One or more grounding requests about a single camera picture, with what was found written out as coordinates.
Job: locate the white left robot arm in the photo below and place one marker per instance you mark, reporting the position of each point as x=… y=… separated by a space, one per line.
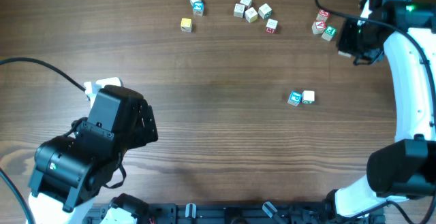
x=70 y=169

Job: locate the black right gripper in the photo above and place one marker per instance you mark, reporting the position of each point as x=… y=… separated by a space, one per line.
x=344 y=45

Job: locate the yellow letter wooden block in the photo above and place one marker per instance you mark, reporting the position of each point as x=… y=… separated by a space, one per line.
x=251 y=15

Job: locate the red A wooden block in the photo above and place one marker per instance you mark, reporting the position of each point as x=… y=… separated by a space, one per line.
x=318 y=27

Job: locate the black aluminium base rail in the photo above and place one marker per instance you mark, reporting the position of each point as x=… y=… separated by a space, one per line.
x=305 y=213

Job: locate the red sided wooden block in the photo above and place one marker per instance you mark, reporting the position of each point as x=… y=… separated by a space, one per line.
x=246 y=3

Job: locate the blue framed wooden block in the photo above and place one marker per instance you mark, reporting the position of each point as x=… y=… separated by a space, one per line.
x=239 y=10

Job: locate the green letter wooden block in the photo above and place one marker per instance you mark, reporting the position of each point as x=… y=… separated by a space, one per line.
x=265 y=11

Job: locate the yellow top wooden block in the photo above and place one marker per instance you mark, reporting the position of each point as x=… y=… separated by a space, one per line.
x=186 y=24

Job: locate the red W wooden block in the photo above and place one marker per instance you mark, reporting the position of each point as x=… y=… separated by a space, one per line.
x=322 y=16

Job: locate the green sided white block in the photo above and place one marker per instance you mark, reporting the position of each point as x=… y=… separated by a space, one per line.
x=308 y=97

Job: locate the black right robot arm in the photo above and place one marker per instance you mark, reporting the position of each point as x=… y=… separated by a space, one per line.
x=403 y=32

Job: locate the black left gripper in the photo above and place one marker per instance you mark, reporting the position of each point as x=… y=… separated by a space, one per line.
x=146 y=133

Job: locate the green F wooden block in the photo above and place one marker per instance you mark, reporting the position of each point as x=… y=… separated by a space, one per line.
x=329 y=33

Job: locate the red M wooden block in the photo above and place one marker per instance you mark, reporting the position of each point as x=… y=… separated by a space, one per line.
x=271 y=26

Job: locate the blue D wooden block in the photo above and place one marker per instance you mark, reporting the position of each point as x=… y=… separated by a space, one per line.
x=294 y=98

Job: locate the blue N wooden block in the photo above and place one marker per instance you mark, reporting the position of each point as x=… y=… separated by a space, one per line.
x=198 y=8

